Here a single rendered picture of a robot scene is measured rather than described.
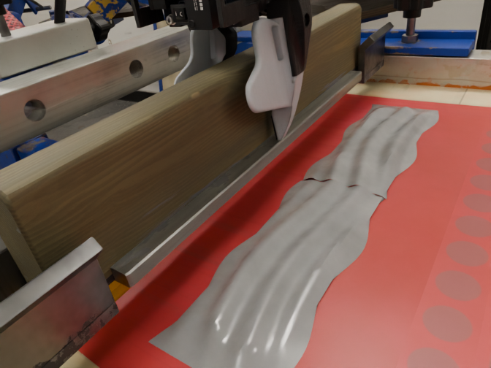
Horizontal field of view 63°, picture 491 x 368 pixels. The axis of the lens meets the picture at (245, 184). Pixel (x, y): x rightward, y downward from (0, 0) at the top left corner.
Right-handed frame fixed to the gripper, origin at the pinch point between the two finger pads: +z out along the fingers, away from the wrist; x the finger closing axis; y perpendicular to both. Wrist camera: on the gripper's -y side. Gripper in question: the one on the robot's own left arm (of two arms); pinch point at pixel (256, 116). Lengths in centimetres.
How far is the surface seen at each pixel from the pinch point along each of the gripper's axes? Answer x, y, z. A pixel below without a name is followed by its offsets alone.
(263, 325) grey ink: 9.0, 14.6, 4.6
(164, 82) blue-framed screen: -212, -187, 75
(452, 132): 13.2, -13.0, 5.3
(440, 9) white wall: -22, -200, 29
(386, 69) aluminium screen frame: 3.2, -25.3, 3.5
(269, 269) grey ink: 7.1, 10.7, 4.8
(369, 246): 11.6, 5.7, 5.3
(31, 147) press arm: -39.1, 1.2, 9.2
